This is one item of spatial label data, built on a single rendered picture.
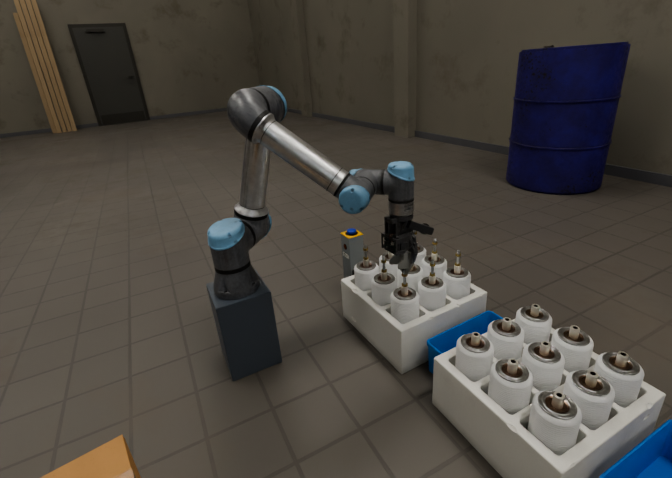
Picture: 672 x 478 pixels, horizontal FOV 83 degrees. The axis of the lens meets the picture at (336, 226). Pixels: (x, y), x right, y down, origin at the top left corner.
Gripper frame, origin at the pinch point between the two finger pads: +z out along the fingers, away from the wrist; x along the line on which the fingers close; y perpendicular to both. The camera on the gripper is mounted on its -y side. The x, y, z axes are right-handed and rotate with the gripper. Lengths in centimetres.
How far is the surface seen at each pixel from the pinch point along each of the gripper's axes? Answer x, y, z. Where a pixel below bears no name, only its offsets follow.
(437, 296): 5.2, -9.4, 11.8
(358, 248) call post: -36.8, -6.7, 9.0
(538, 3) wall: -137, -271, -97
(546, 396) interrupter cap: 51, 4, 9
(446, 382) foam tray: 27.0, 9.4, 21.0
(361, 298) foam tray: -15.9, 7.3, 16.9
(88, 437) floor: -29, 99, 35
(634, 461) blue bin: 65, -11, 26
